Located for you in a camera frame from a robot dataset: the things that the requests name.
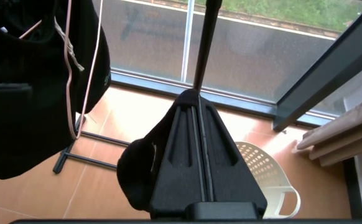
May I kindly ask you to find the beige curtain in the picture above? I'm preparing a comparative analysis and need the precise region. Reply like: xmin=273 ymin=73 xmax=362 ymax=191
xmin=291 ymin=93 xmax=362 ymax=167

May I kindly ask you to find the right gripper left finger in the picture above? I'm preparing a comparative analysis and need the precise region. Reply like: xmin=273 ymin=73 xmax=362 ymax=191
xmin=149 ymin=105 xmax=207 ymax=218

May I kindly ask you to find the white laundry basket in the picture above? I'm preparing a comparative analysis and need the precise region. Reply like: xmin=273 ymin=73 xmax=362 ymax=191
xmin=235 ymin=141 xmax=302 ymax=219

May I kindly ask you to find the black clothes rack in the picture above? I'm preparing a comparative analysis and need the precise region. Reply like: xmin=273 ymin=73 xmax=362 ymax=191
xmin=52 ymin=0 xmax=224 ymax=175

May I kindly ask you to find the pink clothes hanger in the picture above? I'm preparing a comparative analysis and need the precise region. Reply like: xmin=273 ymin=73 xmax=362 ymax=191
xmin=18 ymin=19 xmax=44 ymax=40
xmin=63 ymin=0 xmax=104 ymax=141

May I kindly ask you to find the black garment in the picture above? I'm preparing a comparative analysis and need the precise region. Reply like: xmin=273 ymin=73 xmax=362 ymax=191
xmin=0 ymin=0 xmax=112 ymax=180
xmin=116 ymin=88 xmax=200 ymax=212

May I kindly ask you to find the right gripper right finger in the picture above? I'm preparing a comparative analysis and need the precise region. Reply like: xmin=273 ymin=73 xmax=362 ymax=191
xmin=198 ymin=95 xmax=267 ymax=218

